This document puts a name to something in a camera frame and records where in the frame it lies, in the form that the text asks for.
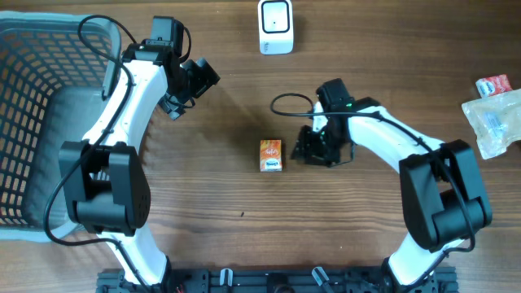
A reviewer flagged orange small carton box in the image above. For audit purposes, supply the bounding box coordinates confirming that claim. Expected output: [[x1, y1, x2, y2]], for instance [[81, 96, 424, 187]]
[[260, 139, 282, 172]]

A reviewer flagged white resealable pouch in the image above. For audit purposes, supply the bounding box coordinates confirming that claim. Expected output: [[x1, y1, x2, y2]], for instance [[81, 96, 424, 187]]
[[462, 90, 520, 160]]

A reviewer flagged red snack packet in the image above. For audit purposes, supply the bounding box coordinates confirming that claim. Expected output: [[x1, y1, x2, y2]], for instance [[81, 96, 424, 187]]
[[475, 74, 513, 98]]

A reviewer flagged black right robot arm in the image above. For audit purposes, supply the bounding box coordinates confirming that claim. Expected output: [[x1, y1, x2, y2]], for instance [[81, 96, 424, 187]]
[[291, 78, 493, 292]]

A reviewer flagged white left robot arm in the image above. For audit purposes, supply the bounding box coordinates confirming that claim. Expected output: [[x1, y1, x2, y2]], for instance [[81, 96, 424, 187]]
[[50, 16, 220, 292]]

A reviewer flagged white barcode scanner box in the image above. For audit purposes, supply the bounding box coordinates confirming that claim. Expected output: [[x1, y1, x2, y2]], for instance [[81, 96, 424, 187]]
[[257, 0, 294, 55]]

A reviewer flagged grey plastic lattice basket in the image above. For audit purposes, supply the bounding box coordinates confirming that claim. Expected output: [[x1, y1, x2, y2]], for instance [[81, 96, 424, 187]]
[[1, 11, 121, 243]]

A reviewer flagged black right camera cable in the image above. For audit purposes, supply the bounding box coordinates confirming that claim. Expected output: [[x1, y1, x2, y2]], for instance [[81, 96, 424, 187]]
[[269, 92, 477, 293]]

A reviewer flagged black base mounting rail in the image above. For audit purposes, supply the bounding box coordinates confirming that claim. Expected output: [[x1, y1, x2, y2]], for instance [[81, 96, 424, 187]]
[[95, 266, 459, 293]]

